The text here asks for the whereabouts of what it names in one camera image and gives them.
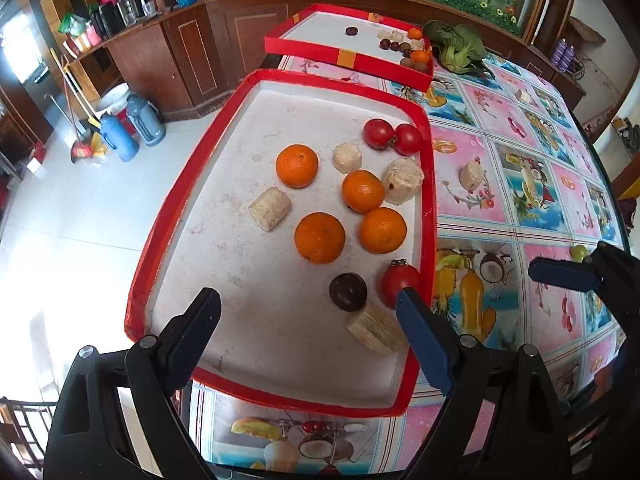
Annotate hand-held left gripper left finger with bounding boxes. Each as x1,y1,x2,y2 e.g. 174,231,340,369
44,287,222,480

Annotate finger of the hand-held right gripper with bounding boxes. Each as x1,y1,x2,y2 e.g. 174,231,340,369
528,241,640,346

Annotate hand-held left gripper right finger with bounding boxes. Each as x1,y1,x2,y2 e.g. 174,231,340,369
395,287,571,480

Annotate beige sponge cake block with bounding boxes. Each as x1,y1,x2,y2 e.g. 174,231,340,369
346,301,410,357

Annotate large red tray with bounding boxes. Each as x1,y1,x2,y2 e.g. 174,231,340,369
124,69,438,418

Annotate beige cake cylinder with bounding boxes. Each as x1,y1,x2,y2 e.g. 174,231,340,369
248,186,292,232

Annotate red cherry tomato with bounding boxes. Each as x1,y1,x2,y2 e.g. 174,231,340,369
393,124,424,157
363,118,397,151

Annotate red tomato with stem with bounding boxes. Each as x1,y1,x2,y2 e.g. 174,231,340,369
381,259,422,309

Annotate fruit print tablecloth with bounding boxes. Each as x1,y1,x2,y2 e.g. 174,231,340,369
190,52,631,476

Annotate blue thermos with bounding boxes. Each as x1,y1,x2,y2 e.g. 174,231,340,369
99,112,141,163

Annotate wooden chair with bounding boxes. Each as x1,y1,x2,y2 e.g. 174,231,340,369
0,397,58,471

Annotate grey thermos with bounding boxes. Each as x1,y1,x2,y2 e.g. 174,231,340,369
125,92,167,147

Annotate purple bottles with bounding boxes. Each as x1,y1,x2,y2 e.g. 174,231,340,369
552,37,578,73

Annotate white bin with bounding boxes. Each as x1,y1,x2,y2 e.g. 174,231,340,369
94,82,132,116

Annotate green bok choy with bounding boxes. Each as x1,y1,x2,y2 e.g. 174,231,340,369
424,20,496,78

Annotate wooden cabinet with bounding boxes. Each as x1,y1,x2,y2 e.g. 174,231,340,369
65,0,586,121

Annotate red tray with yellow band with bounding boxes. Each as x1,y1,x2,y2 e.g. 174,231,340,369
264,4,435,93

